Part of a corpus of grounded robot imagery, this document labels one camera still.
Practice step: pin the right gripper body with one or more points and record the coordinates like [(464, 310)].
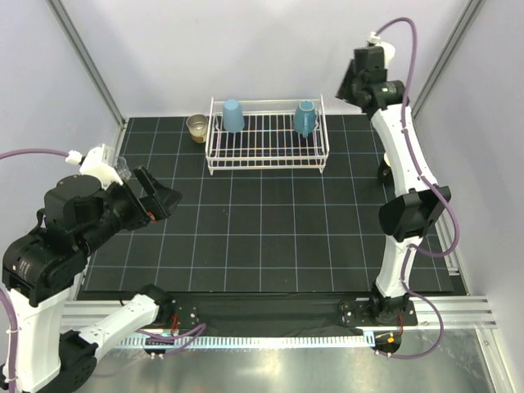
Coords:
[(355, 85)]

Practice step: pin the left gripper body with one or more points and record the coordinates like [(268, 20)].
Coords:
[(124, 208)]

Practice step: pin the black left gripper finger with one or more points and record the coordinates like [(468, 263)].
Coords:
[(160, 206), (155, 188)]

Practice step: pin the teal flower mug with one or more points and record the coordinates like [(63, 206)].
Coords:
[(305, 118)]

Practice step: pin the black white mug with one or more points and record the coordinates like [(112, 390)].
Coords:
[(384, 172)]

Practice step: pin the light blue plastic cup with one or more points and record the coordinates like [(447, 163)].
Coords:
[(233, 116)]

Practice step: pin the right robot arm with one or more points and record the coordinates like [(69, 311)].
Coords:
[(419, 199)]

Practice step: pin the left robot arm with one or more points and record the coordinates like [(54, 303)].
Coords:
[(79, 216)]

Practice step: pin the clear glass cup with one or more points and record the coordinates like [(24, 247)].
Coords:
[(122, 169)]

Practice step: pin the steel cup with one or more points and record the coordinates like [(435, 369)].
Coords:
[(198, 127)]

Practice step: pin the black grid mat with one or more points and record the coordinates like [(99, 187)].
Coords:
[(283, 230)]

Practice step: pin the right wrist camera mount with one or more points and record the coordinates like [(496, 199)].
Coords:
[(374, 40)]

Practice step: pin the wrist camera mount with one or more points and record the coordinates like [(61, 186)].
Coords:
[(374, 40), (98, 163)]

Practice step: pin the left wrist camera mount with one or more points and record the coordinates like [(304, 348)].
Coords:
[(98, 163)]

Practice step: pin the white wire dish rack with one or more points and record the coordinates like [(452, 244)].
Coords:
[(269, 139)]

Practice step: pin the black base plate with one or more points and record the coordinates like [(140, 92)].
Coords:
[(300, 314)]

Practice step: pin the white cable duct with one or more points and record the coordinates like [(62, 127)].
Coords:
[(138, 341)]

